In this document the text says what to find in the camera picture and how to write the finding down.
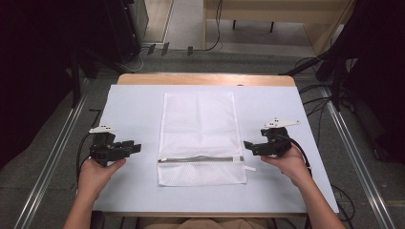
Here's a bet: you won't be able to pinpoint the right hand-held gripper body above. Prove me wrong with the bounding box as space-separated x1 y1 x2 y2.
260 117 301 158

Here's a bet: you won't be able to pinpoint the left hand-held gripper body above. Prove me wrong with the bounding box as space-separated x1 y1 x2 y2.
88 124 132 168

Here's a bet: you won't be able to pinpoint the person's right hand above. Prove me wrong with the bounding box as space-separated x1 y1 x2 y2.
261 144 313 187

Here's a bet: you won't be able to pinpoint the person's left hand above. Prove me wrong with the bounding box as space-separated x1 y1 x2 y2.
77 157 127 200

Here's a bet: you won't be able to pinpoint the pale blue table mat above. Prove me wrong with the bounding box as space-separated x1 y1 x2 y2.
92 83 340 215

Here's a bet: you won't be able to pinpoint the white mesh laundry bag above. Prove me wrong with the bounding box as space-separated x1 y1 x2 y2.
157 91 257 188

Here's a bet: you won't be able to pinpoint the black tripod stand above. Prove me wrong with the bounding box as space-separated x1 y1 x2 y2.
279 47 354 113
67 47 129 110

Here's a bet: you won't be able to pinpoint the wooden table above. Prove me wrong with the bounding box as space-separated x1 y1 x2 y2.
92 73 340 219

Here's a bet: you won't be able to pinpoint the black curtain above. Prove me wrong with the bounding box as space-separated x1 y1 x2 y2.
0 0 113 170
324 0 405 165

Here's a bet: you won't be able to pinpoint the black cabinet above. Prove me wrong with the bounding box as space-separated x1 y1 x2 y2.
104 0 150 64

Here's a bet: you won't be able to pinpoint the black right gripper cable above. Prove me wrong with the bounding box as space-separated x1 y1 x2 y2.
277 134 313 177

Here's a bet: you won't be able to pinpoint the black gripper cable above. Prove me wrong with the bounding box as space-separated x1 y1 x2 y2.
277 134 313 177
75 133 94 192

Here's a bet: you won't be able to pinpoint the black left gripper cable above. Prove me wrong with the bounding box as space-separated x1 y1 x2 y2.
75 133 94 192

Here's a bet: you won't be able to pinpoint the black floor cables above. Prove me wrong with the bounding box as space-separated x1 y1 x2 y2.
298 81 334 148

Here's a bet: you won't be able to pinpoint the metal floor rail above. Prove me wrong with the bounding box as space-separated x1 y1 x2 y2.
319 85 397 229
12 78 91 229

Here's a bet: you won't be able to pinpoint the white floor cable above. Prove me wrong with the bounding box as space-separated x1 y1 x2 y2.
119 47 150 73

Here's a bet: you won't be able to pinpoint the black looped floor cable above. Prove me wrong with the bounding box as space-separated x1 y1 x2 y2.
330 183 356 229

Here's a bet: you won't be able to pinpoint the black hanging cable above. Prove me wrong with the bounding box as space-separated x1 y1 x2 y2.
203 0 224 52

